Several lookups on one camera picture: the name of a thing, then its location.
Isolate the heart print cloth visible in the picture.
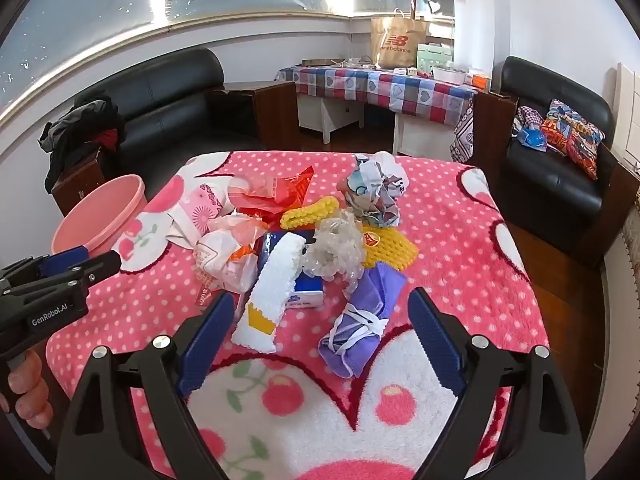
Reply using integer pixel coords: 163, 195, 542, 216
450, 95, 476, 163

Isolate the yellow knitted square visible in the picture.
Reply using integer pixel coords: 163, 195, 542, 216
361, 225, 418, 271

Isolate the white table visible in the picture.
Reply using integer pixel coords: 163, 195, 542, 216
297, 92, 471, 158

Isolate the green box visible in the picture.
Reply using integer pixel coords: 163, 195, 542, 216
416, 42, 455, 73

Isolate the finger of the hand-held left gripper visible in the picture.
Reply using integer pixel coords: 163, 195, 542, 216
0, 251, 123, 313
0, 246, 90, 291

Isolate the red and white small packet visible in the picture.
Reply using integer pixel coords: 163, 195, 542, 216
192, 284, 228, 311

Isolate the yellow crocheted stick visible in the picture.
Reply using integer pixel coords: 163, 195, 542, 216
280, 196, 340, 231

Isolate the brown paper bag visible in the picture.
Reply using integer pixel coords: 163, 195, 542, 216
370, 8, 430, 68

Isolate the wooden side table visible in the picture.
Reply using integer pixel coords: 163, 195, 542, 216
51, 147, 108, 216
472, 91, 518, 171
207, 81, 300, 148

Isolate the blue plastic bag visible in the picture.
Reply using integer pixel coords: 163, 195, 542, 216
517, 127, 547, 151

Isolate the comic print cushion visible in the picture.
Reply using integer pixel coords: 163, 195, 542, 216
539, 99, 606, 180

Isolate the clear plastic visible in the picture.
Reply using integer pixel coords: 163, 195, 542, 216
302, 210, 368, 291

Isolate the pink polka dot blanket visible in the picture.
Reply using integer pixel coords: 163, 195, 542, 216
45, 150, 551, 480

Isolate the white plastic bag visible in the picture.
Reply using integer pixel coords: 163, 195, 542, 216
194, 215, 266, 293

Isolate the patterned cloth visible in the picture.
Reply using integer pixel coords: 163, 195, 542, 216
512, 106, 543, 136

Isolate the person's left hand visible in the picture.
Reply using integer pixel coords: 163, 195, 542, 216
0, 350, 54, 431

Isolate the pink plastic bucket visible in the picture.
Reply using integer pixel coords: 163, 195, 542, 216
51, 175, 147, 256

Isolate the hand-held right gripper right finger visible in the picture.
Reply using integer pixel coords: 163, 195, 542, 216
407, 287, 586, 480

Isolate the blue tissue packet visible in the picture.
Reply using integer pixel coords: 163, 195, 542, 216
255, 230, 323, 308

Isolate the purple cloth with white straps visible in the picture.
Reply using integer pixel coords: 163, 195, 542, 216
319, 266, 407, 380

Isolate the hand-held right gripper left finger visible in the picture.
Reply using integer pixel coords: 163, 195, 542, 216
55, 291, 236, 480

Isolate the red plastic wrapper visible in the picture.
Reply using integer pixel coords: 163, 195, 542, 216
229, 166, 315, 226

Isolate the white container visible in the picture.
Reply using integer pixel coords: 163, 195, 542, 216
432, 65, 468, 83

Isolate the black leather sofa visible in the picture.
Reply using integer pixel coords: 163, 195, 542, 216
74, 47, 266, 196

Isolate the printed paper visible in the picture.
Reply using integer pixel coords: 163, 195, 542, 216
340, 152, 408, 228

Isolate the white knitted piece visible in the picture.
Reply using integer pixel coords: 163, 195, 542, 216
231, 234, 307, 352

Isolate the black leather armchair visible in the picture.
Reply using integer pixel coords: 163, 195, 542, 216
500, 56, 618, 241

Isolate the dark jacket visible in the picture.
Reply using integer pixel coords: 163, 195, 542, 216
39, 91, 126, 191

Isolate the checkered tablecloth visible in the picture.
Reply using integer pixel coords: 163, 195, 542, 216
275, 65, 478, 126

